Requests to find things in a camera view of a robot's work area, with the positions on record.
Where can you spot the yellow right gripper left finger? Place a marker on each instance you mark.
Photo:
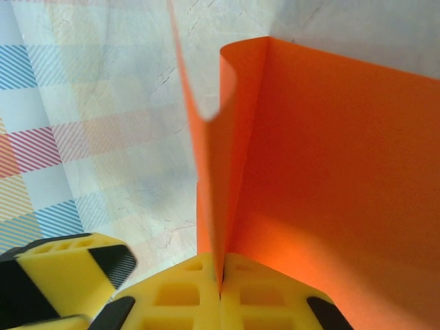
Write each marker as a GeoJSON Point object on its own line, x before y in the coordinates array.
{"type": "Point", "coordinates": [206, 302]}

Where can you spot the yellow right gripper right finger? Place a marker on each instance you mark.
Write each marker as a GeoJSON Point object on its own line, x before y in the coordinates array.
{"type": "Point", "coordinates": [233, 309]}

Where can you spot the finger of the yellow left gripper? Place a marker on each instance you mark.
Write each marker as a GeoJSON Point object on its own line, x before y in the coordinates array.
{"type": "Point", "coordinates": [41, 324]}
{"type": "Point", "coordinates": [62, 275]}

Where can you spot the orange paper sheet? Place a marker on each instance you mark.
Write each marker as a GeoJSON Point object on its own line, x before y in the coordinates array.
{"type": "Point", "coordinates": [343, 172]}

